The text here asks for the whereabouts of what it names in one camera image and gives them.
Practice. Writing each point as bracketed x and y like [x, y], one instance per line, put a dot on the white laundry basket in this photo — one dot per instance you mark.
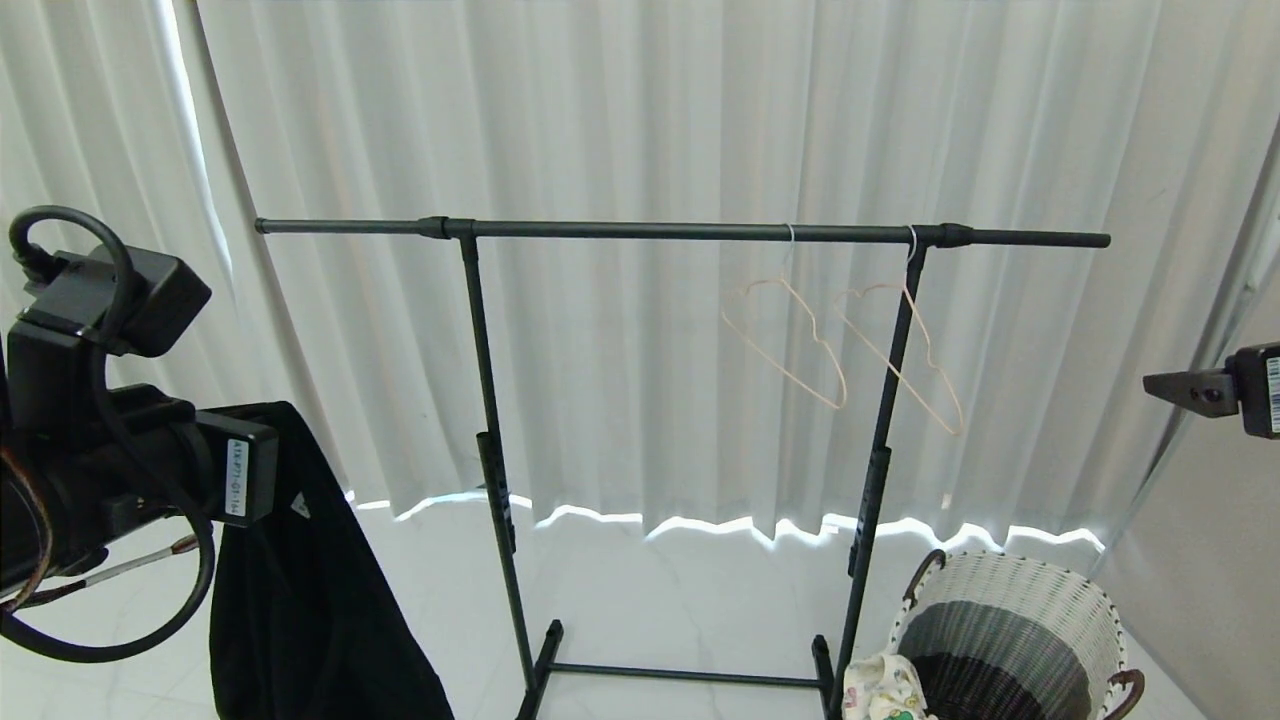
[1000, 590]

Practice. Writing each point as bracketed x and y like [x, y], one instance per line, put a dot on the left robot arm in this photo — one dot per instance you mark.
[110, 572]

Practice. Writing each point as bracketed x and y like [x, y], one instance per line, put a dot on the pink clothes hanger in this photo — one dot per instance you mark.
[783, 366]
[870, 349]

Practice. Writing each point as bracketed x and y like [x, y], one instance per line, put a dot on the cream printed garment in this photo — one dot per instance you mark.
[885, 695]

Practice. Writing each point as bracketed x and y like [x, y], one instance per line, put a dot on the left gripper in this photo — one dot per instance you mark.
[160, 460]

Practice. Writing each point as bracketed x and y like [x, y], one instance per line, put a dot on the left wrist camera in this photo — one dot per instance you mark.
[150, 295]

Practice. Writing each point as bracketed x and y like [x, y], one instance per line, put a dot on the white curtain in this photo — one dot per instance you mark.
[650, 100]

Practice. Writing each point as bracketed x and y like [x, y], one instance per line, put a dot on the black clothes rack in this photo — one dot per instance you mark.
[700, 232]

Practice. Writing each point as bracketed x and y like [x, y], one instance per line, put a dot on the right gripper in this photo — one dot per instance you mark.
[1255, 395]

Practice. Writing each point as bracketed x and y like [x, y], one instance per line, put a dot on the black garment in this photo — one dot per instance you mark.
[300, 620]

